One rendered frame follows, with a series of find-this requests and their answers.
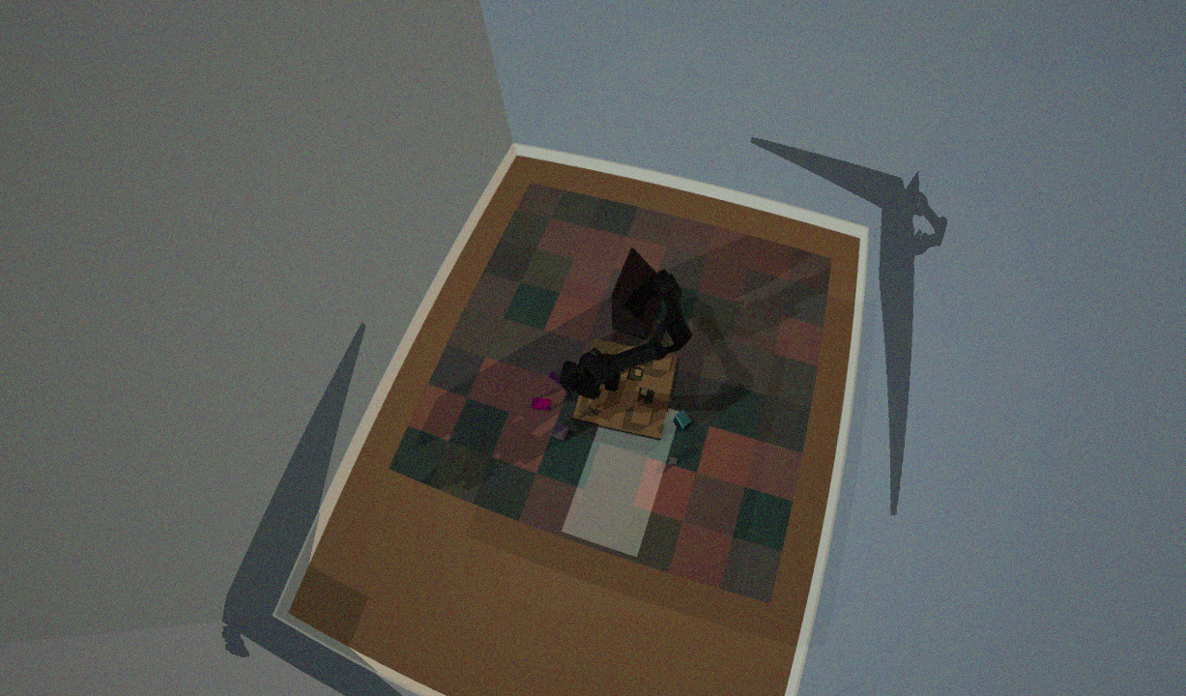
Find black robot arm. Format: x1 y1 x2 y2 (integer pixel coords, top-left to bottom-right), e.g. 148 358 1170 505
557 269 691 400

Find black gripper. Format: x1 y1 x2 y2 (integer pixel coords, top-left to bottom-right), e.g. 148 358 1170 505
561 360 621 392

